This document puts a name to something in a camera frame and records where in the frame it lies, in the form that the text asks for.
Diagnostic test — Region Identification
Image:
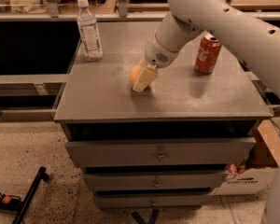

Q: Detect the white cardboard box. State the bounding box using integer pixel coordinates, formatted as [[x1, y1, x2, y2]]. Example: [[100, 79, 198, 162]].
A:
[[213, 120, 280, 195]]

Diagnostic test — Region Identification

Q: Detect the black metal stand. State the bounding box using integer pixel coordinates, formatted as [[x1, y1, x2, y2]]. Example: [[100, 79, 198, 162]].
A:
[[0, 167, 49, 224]]

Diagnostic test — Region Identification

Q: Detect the grey drawer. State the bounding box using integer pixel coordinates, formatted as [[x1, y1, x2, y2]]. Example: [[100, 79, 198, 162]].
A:
[[83, 171, 227, 191], [65, 137, 256, 167], [93, 193, 212, 209]]

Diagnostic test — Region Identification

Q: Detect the clear plastic water bottle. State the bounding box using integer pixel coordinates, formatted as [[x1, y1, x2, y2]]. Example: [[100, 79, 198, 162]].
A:
[[77, 0, 103, 62]]

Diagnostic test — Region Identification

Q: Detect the orange fruit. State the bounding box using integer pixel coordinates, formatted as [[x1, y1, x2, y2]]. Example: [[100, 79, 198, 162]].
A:
[[130, 65, 149, 90]]

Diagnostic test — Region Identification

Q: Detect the top grey drawer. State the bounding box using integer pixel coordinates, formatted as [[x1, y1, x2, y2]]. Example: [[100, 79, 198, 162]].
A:
[[65, 137, 256, 167]]

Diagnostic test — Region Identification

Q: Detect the bottom grey drawer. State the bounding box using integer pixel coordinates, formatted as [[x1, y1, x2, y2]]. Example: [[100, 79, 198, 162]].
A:
[[93, 193, 212, 209]]

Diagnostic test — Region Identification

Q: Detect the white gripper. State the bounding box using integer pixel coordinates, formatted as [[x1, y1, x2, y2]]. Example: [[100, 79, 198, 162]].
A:
[[132, 35, 179, 92]]

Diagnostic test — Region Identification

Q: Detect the middle grey drawer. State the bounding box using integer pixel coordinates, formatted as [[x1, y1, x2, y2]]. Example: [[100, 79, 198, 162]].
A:
[[83, 171, 227, 191]]

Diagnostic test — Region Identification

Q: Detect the grey drawer cabinet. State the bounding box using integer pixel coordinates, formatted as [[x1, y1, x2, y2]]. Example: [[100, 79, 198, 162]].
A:
[[55, 21, 271, 196]]

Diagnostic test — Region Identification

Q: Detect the grey metal railing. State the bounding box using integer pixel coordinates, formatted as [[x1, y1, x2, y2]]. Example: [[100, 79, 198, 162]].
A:
[[0, 0, 280, 23]]

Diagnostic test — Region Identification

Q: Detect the red cola can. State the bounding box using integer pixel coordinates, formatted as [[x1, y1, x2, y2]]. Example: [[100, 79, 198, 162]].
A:
[[195, 34, 221, 75]]

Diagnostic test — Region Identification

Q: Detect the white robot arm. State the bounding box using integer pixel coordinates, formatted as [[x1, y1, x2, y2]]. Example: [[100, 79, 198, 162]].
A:
[[133, 0, 280, 98]]

